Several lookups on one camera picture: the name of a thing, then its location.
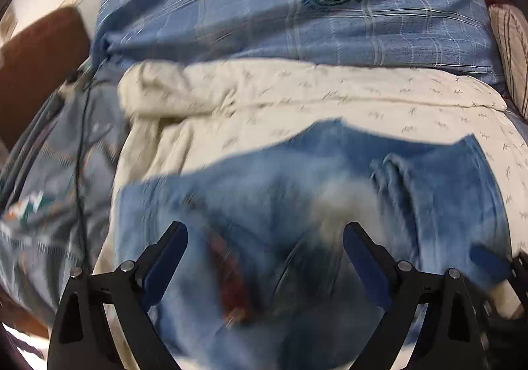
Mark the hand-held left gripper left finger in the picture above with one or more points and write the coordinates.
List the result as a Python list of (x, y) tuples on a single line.
[(163, 271)]

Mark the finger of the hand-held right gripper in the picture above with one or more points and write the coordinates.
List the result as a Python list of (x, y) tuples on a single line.
[(491, 265)]

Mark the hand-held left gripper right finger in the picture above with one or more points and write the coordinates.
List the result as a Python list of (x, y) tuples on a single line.
[(365, 267)]

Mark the blue denim pants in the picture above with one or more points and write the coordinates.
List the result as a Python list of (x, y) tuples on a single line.
[(268, 205)]

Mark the grey-blue patterned blanket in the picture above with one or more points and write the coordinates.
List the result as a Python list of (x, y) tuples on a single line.
[(41, 188)]

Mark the cream patterned blanket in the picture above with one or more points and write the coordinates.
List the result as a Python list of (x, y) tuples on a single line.
[(330, 102)]

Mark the beige striped pillow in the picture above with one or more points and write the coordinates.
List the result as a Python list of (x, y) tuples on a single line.
[(513, 48)]

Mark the brown wooden headboard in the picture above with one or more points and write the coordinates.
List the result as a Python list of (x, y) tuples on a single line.
[(37, 73)]

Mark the blue plaid pillow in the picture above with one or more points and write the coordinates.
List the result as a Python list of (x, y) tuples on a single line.
[(227, 3)]

